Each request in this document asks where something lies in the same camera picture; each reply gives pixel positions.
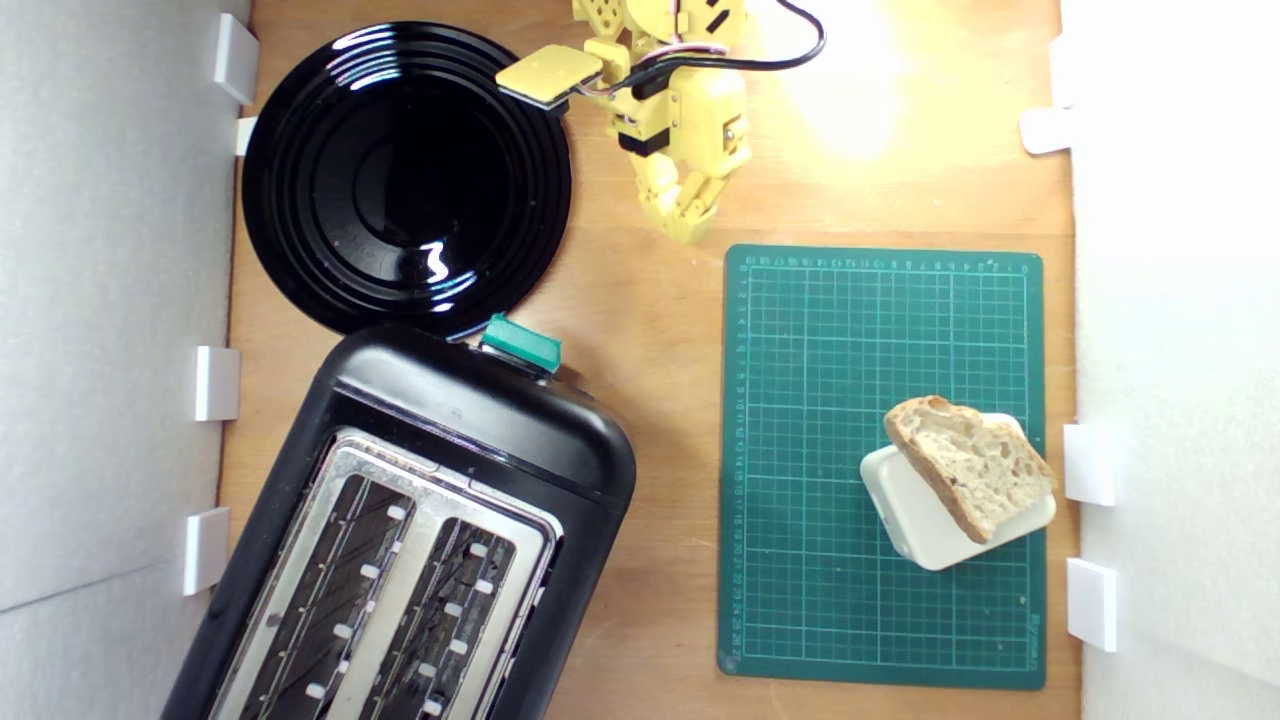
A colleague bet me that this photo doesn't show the brown bread slice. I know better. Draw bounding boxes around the brown bread slice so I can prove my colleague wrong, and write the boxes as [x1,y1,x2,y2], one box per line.
[884,395,1058,545]

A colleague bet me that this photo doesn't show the green toaster lever knob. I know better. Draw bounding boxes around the green toaster lever knob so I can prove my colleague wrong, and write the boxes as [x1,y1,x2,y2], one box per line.
[480,313,563,376]

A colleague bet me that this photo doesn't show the black two-slot toaster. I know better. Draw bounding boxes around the black two-slot toaster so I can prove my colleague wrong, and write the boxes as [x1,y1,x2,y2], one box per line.
[160,322,638,720]

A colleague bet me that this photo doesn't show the green cutting mat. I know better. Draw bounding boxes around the green cutting mat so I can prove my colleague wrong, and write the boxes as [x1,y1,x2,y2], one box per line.
[717,244,1047,691]

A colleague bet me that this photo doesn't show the black round plate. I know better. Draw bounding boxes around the black round plate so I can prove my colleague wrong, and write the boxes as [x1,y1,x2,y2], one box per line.
[242,22,573,339]

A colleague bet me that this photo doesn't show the white rounded block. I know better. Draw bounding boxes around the white rounded block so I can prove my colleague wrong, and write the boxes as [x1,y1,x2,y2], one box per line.
[860,412,1058,572]

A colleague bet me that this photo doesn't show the yellow wrist camera mount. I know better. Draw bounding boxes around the yellow wrist camera mount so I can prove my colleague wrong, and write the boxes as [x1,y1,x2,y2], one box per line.
[495,45,606,111]

